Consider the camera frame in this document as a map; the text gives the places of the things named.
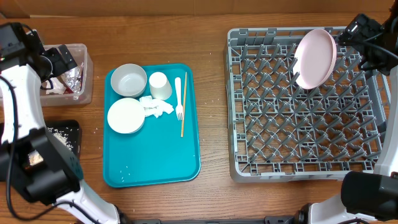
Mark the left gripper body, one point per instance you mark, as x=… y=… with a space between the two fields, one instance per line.
x=53 y=63

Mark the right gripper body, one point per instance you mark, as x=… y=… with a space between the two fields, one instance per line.
x=370 y=32

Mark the aluminium foil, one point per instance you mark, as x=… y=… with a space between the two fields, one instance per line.
x=73 y=78

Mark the grey bowl with rice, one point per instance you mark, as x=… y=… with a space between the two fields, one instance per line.
x=129 y=80

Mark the white round plate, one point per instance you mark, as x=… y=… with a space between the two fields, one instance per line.
x=316 y=57

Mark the white bowl with peanuts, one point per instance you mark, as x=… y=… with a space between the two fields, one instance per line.
x=126 y=116

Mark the white napkin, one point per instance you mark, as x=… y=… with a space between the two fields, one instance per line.
x=155 y=107
x=54 y=86

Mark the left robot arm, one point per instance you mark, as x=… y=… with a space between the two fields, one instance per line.
x=40 y=172

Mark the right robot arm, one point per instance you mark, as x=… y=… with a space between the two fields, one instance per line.
x=368 y=197

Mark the food waste pile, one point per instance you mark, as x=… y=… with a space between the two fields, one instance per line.
x=60 y=137

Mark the grey dishwasher rack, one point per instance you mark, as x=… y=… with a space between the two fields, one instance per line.
x=280 y=132

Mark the clear plastic bin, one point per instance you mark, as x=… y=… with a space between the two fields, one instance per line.
x=80 y=54

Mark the black plastic bin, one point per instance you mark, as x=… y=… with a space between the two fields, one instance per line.
x=72 y=127

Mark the white paper cup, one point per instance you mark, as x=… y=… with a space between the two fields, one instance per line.
x=160 y=87

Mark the wooden chopstick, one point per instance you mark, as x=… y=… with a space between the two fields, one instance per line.
x=184 y=103

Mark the white plastic fork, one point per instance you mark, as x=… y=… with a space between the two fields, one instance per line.
x=178 y=90

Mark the teal plastic tray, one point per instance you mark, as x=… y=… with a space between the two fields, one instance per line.
x=164 y=150

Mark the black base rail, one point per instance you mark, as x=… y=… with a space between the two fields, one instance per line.
x=267 y=220

